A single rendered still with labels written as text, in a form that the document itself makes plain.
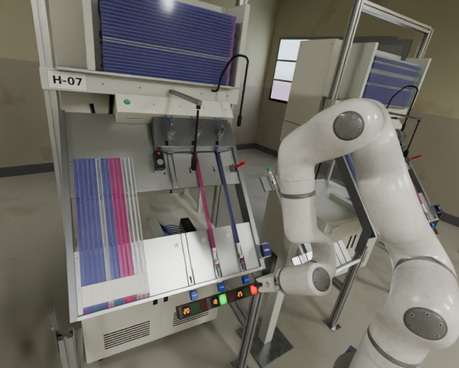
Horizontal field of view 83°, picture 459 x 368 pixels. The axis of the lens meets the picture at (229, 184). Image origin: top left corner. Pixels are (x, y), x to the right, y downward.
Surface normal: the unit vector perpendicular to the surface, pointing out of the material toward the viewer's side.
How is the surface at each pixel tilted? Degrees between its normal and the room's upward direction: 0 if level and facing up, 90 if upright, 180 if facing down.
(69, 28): 90
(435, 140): 90
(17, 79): 90
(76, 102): 90
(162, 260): 47
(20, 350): 0
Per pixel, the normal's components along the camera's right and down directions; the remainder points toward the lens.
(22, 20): 0.66, 0.37
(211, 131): 0.43, -0.33
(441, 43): -0.74, 0.17
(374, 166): -0.70, -0.54
